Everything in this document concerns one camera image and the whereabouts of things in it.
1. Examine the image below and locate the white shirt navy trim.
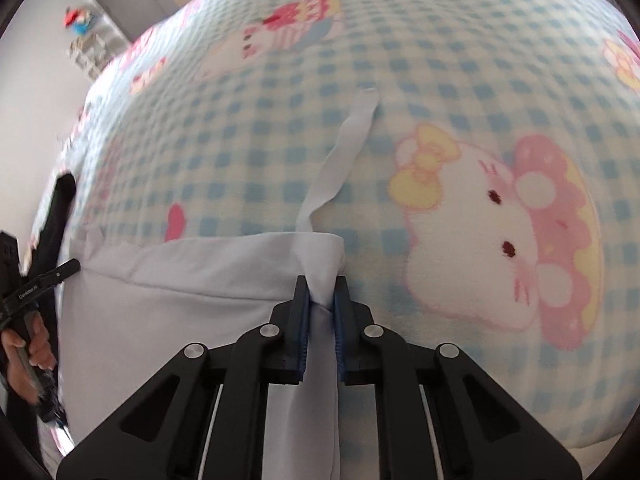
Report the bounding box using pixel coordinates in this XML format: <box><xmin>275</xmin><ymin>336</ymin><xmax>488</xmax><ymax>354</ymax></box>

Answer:
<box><xmin>58</xmin><ymin>88</ymin><xmax>380</xmax><ymax>479</ymax></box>

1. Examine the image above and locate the Hello Kitty checkered blanket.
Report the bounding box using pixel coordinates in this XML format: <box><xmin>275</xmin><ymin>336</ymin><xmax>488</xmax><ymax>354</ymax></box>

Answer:
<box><xmin>55</xmin><ymin>0</ymin><xmax>639</xmax><ymax>476</ymax></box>

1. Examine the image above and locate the operator left hand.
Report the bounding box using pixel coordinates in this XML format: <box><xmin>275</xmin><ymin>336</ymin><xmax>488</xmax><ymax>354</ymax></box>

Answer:
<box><xmin>1</xmin><ymin>312</ymin><xmax>56</xmax><ymax>406</ymax></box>

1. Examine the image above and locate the red blue toy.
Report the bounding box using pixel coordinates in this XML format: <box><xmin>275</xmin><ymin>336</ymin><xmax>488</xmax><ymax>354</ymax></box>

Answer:
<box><xmin>64</xmin><ymin>8</ymin><xmax>96</xmax><ymax>36</ymax></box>

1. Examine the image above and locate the white small shelf rack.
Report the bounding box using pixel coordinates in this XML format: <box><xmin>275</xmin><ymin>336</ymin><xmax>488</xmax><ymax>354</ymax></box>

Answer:
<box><xmin>67</xmin><ymin>25</ymin><xmax>129</xmax><ymax>81</ymax></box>

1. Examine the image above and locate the black clothes pile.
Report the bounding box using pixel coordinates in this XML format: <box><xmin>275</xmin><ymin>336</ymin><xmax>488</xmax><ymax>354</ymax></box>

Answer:
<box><xmin>27</xmin><ymin>172</ymin><xmax>76</xmax><ymax>278</ymax></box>

